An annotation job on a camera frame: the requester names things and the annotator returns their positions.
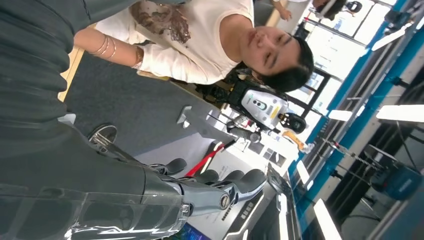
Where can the red barrier belt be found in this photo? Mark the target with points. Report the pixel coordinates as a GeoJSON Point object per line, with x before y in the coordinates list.
{"type": "Point", "coordinates": [198, 165]}

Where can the blue hoist motor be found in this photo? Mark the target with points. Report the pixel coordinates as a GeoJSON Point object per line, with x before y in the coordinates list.
{"type": "Point", "coordinates": [400, 184]}

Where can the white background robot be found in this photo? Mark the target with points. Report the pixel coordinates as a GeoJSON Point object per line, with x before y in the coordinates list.
{"type": "Point", "coordinates": [265, 106]}

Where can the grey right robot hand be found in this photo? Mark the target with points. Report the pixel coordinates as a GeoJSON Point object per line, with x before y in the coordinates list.
{"type": "Point", "coordinates": [82, 172]}

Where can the blue wall display screen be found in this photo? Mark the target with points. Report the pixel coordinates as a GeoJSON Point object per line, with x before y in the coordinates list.
{"type": "Point", "coordinates": [192, 235]}

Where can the metal stanchion post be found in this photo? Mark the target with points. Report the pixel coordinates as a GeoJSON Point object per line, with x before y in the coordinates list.
{"type": "Point", "coordinates": [102, 134]}

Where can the orange handheld device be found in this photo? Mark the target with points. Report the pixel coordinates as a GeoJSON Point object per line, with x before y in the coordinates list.
{"type": "Point", "coordinates": [293, 139]}

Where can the grey floor kiosk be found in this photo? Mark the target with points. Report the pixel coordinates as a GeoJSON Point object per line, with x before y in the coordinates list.
{"type": "Point", "coordinates": [68, 118]}

